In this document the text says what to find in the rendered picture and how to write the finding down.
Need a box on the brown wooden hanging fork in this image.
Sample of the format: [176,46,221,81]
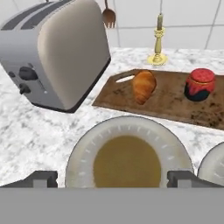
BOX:
[101,0,117,30]

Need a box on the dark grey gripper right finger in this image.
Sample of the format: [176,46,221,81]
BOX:
[166,170,224,188]

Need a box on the gold candlestick with candle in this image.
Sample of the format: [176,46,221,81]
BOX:
[146,12,169,67]

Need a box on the white plate with brown centre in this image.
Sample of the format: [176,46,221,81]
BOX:
[64,115,194,188]

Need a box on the brown wooden cutting board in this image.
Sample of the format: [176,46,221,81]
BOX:
[92,68,224,131]

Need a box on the silver toaster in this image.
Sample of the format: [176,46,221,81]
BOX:
[0,0,112,114]

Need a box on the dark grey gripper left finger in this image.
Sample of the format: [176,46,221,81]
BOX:
[1,171,59,188]

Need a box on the red-lidded jam jar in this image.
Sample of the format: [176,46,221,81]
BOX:
[184,67,217,102]

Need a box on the golden brown croissant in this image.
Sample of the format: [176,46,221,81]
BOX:
[131,69,158,106]

